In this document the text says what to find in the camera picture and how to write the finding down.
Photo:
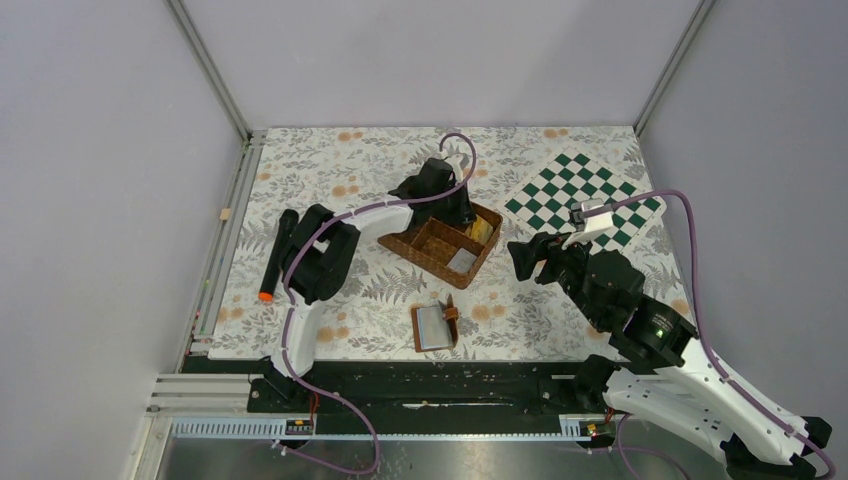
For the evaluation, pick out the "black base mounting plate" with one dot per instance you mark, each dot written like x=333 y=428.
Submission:
x=423 y=398

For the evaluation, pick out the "grey card in basket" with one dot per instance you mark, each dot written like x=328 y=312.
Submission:
x=462 y=261

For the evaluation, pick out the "green white chessboard mat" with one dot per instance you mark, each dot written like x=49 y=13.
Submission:
x=541 y=200

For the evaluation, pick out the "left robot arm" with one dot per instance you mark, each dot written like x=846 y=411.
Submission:
x=312 y=252

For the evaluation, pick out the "floral patterned table mat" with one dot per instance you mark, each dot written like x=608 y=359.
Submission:
x=501 y=319

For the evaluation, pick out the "brown woven divided basket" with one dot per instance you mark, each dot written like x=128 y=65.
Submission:
x=431 y=247

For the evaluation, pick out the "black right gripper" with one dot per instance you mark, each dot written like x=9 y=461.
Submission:
x=544 y=255

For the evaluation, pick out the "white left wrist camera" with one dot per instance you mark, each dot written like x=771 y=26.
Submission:
x=459 y=162

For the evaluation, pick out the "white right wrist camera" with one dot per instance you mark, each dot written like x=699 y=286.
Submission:
x=590 y=218

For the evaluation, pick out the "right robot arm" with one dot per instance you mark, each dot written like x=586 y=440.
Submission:
x=753 y=438

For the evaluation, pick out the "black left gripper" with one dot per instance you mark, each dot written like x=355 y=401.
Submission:
x=457 y=206

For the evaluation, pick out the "yellow block in basket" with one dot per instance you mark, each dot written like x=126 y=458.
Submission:
x=480 y=231

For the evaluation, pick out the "black microphone orange end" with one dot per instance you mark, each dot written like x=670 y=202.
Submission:
x=287 y=222

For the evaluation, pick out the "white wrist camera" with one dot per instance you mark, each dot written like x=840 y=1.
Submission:
x=459 y=162
x=590 y=218

